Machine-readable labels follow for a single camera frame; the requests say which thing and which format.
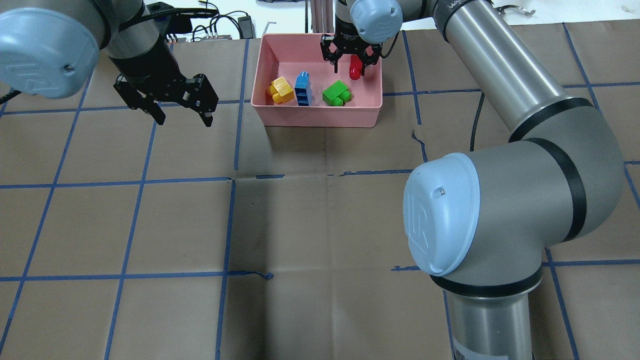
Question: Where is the yellow toy block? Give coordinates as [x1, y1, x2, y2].
[266, 76, 296, 105]

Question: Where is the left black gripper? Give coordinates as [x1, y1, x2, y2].
[113, 38, 219, 128]

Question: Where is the black power adapter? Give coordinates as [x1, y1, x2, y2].
[237, 14, 255, 39]

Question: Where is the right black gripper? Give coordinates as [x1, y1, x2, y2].
[320, 22, 382, 76]

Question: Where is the red toy block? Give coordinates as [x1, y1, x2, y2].
[349, 54, 364, 81]

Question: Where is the pink plastic box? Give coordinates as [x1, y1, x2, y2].
[251, 33, 383, 128]

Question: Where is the green toy block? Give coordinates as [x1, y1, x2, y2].
[322, 80, 354, 107]

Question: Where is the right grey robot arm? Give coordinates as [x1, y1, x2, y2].
[321, 0, 624, 360]

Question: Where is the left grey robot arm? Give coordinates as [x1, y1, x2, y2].
[0, 0, 219, 127]

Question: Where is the blue toy block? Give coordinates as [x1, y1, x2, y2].
[294, 71, 314, 107]

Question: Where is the aluminium frame post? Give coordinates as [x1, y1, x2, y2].
[305, 0, 335, 34]

